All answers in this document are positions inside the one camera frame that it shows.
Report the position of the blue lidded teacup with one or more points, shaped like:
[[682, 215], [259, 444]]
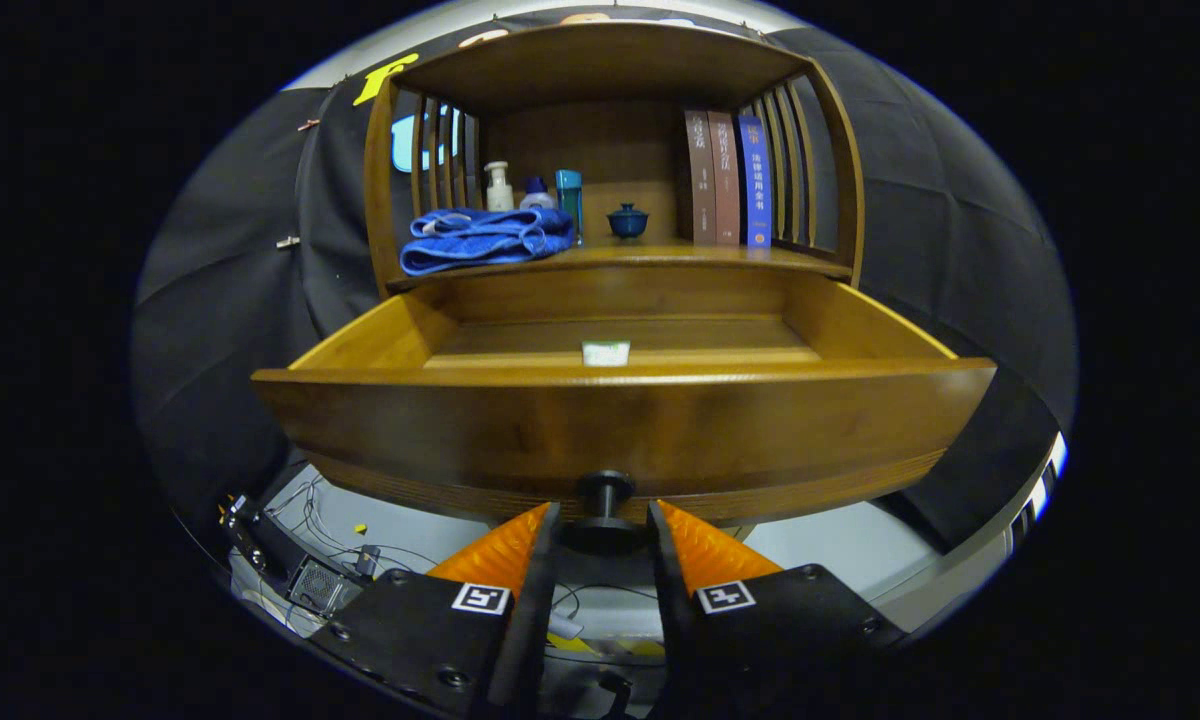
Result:
[[627, 222]]

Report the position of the white bottle blue cap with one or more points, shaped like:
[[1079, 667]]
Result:
[[537, 195]]

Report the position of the teal translucent bottle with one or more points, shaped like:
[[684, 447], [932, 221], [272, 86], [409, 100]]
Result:
[[569, 195]]

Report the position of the white pump bottle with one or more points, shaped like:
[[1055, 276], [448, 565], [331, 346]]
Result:
[[499, 192]]

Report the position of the wooden countertop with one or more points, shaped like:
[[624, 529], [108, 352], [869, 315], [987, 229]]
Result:
[[660, 256]]

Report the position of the blue folded towel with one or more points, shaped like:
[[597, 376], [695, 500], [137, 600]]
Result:
[[480, 240]]

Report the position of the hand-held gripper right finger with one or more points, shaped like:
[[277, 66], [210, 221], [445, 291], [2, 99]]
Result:
[[668, 600]]

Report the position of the reddish brown book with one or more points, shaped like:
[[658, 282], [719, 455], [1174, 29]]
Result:
[[726, 180]]

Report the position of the wooden drawer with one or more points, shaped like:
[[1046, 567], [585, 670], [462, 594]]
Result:
[[610, 430]]

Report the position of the grey electronics box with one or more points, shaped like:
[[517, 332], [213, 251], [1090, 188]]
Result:
[[320, 587]]

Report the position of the dark brown book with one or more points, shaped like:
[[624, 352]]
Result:
[[700, 180]]

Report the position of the wooden cabinet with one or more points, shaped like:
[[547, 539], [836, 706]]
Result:
[[600, 65]]

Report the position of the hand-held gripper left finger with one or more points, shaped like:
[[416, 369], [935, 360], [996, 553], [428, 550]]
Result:
[[535, 600]]

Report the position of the blue book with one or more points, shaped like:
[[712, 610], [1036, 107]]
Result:
[[756, 180]]

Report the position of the white and green tube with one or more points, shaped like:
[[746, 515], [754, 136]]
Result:
[[606, 353]]

